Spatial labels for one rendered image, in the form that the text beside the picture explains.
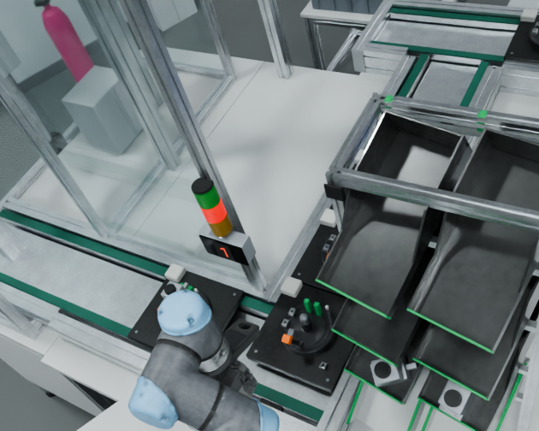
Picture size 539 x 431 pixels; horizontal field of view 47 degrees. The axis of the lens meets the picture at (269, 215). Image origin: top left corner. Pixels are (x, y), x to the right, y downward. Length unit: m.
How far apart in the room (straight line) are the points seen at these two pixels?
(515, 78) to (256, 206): 0.94
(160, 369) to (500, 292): 0.50
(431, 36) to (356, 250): 1.54
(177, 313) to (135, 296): 0.94
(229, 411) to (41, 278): 1.24
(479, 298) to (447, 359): 0.18
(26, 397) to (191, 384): 2.19
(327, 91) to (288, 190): 0.49
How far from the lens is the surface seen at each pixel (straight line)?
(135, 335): 1.74
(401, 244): 0.97
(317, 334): 1.55
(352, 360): 1.27
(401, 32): 2.47
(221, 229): 1.42
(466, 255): 0.96
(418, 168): 1.00
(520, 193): 0.97
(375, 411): 1.43
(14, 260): 2.20
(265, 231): 1.94
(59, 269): 2.08
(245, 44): 4.28
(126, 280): 1.93
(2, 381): 3.20
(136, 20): 1.11
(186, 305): 0.95
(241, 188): 2.08
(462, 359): 1.08
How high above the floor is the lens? 2.34
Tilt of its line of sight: 48 degrees down
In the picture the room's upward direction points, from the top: 20 degrees counter-clockwise
